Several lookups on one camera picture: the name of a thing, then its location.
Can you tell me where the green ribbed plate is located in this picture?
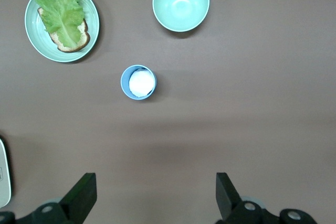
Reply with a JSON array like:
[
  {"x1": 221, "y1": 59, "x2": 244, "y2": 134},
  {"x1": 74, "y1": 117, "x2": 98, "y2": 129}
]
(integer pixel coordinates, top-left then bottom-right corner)
[{"x1": 24, "y1": 0, "x2": 100, "y2": 63}]

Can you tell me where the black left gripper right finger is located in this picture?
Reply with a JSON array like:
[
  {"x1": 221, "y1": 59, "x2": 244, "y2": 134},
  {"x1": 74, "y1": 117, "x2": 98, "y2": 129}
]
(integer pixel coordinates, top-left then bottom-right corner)
[{"x1": 215, "y1": 172, "x2": 320, "y2": 224}]

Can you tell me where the mint green bowl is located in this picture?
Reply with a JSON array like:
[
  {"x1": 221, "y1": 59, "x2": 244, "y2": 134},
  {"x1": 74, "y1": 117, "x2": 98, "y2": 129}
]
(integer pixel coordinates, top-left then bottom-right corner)
[{"x1": 152, "y1": 0, "x2": 211, "y2": 33}]

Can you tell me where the blue plastic cup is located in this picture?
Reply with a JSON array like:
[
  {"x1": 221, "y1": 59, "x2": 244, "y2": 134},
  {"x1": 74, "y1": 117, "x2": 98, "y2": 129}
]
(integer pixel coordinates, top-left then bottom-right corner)
[{"x1": 120, "y1": 64, "x2": 158, "y2": 101}]

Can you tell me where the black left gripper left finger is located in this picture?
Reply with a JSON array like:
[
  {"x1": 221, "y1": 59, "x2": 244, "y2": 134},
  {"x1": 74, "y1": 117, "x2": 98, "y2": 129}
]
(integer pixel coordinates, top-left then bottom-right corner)
[{"x1": 0, "y1": 173, "x2": 97, "y2": 224}]

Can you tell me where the toasted bread slice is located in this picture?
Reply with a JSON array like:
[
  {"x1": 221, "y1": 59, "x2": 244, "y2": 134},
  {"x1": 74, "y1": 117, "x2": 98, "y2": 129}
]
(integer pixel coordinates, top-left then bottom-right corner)
[{"x1": 37, "y1": 7, "x2": 91, "y2": 53}]

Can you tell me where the green lettuce leaf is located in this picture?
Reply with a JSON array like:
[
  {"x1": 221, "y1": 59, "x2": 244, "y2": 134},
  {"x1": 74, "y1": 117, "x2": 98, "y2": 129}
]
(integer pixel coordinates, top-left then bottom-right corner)
[{"x1": 35, "y1": 0, "x2": 85, "y2": 48}]

